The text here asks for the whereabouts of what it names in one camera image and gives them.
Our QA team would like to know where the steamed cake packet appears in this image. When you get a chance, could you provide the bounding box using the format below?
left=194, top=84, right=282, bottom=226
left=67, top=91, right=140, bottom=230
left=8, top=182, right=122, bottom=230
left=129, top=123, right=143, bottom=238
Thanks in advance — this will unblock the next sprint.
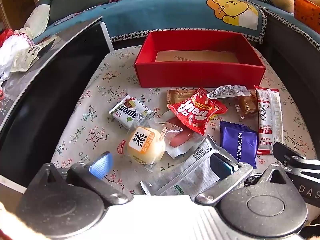
left=115, top=119, right=184, bottom=173

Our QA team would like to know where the wooden cabinet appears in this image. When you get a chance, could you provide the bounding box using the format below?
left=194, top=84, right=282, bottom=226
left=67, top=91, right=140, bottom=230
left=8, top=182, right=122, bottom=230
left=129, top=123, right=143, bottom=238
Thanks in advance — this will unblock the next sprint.
left=0, top=0, right=39, bottom=30

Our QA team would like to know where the grey sofa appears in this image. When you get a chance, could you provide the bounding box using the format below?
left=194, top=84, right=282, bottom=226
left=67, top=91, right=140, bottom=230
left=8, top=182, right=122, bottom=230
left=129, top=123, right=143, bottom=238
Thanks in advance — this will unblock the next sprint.
left=260, top=17, right=320, bottom=145

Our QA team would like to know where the small white green packet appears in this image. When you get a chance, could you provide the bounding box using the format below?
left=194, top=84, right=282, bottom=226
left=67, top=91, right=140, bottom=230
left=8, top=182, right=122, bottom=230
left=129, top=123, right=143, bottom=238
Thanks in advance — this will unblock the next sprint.
left=10, top=44, right=42, bottom=73

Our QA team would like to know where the white red plastic bag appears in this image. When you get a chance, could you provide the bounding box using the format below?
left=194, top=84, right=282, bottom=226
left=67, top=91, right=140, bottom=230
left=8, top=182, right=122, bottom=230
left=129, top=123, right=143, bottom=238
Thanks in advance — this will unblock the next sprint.
left=0, top=29, right=34, bottom=82

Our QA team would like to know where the floral tablecloth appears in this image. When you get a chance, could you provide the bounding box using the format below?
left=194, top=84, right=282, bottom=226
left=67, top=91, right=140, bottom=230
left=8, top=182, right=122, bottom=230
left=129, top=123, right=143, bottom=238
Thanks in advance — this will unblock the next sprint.
left=51, top=44, right=313, bottom=198

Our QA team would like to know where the red cardboard box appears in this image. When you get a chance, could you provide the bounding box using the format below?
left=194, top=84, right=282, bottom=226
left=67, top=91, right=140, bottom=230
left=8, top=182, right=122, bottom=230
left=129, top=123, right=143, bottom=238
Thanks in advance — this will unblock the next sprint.
left=134, top=31, right=266, bottom=88

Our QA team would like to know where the blue lion print sofa cover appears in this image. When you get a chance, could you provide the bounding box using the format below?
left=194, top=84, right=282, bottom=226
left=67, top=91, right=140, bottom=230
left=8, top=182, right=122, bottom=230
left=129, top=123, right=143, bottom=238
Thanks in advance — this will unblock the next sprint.
left=32, top=0, right=267, bottom=45

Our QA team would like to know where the grey printed packet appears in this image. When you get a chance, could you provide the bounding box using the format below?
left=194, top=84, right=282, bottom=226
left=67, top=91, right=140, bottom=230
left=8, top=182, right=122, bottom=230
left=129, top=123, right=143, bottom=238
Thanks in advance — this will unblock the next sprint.
left=139, top=135, right=240, bottom=196

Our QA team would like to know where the blue houndstooth trim sofa cover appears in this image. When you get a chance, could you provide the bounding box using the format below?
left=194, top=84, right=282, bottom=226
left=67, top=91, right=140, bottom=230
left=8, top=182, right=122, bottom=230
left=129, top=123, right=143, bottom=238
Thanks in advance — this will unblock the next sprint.
left=260, top=5, right=320, bottom=53

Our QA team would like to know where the gold biscuit packet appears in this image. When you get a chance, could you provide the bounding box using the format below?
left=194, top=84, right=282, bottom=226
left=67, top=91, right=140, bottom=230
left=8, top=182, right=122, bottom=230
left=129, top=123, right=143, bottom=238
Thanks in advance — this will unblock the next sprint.
left=167, top=89, right=200, bottom=109

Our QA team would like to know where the purple wafer biscuit packet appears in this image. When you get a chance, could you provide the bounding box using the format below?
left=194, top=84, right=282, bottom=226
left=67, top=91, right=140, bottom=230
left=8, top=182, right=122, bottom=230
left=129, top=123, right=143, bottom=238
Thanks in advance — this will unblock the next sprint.
left=219, top=120, right=259, bottom=169

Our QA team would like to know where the green white wafer packet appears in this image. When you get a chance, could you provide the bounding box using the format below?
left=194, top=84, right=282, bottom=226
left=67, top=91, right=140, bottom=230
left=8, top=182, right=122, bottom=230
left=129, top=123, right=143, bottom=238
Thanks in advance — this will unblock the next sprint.
left=108, top=95, right=154, bottom=130

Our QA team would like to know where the black glossy side table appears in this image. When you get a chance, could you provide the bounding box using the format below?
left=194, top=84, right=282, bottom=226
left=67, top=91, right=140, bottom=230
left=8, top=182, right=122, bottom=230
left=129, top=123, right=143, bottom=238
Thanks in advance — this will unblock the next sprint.
left=0, top=15, right=114, bottom=188

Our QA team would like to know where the long white red stick packet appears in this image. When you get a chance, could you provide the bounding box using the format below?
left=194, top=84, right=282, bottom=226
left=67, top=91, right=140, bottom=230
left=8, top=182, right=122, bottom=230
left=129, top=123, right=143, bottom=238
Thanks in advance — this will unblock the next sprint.
left=254, top=85, right=284, bottom=155

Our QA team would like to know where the orange plastic basket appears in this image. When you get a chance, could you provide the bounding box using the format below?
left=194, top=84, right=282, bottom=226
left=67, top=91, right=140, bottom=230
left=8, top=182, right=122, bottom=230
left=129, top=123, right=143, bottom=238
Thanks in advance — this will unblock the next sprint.
left=292, top=0, right=320, bottom=34

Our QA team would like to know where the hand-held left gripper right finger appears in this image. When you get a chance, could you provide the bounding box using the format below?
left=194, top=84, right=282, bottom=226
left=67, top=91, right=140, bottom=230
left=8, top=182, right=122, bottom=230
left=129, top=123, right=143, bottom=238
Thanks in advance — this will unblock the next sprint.
left=195, top=152, right=297, bottom=205

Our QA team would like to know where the vacuum sausage packet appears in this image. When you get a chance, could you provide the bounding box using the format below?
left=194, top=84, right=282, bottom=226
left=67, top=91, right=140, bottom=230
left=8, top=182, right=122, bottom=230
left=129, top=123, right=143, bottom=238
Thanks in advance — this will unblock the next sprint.
left=160, top=116, right=213, bottom=159

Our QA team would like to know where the pale green cloth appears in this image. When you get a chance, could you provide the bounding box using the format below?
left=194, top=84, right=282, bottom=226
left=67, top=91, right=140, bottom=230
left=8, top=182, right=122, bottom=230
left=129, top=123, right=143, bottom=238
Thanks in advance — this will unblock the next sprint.
left=24, top=5, right=50, bottom=37

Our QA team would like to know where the red gummy candy packet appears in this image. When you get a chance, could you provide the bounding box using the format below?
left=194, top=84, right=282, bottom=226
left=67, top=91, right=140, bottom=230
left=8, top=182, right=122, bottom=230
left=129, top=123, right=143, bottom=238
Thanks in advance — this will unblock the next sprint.
left=168, top=87, right=228, bottom=136

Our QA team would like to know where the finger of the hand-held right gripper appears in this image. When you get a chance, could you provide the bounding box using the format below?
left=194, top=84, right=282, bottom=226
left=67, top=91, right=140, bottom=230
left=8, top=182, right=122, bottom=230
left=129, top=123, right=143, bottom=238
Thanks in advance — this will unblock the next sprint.
left=272, top=142, right=320, bottom=173

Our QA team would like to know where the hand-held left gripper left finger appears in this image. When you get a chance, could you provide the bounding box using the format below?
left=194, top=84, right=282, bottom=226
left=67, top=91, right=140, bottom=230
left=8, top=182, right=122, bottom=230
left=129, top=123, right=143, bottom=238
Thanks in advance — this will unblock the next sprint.
left=27, top=151, right=130, bottom=207

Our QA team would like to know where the clear brown pastry packet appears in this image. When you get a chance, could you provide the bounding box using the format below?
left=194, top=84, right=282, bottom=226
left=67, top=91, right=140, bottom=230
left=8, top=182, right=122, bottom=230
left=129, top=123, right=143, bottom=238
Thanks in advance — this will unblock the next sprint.
left=234, top=90, right=259, bottom=119

